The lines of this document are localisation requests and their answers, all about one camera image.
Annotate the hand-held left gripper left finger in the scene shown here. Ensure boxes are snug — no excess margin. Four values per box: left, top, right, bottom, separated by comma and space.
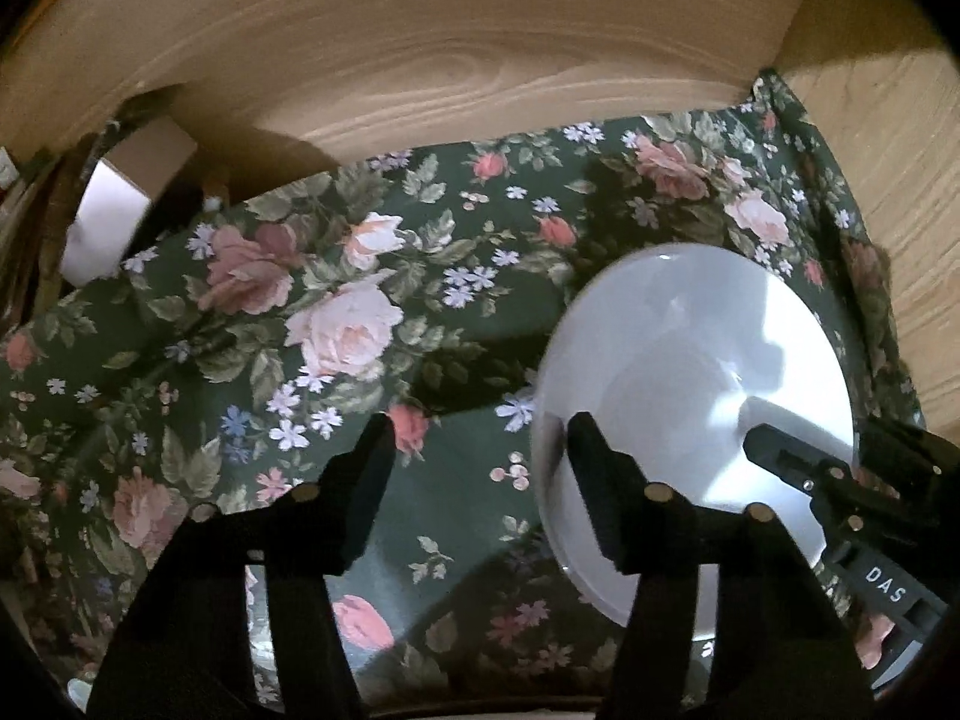
86, 414, 396, 720

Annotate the large white plate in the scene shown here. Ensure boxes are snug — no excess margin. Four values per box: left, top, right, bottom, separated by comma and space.
531, 242, 857, 629

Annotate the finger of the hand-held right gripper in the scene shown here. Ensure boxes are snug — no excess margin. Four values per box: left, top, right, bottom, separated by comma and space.
855, 416, 960, 500
741, 424, 854, 502

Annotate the dark green floral cloth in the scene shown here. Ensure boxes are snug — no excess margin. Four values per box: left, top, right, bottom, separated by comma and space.
0, 71, 927, 720

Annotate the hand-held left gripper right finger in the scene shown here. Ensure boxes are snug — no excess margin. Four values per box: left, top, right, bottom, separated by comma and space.
566, 412, 875, 720

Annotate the stack of white papers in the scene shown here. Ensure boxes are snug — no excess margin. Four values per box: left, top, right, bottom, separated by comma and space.
0, 146, 76, 320

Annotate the white cardboard box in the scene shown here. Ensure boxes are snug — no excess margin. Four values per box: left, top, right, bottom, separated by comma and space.
60, 118, 200, 287

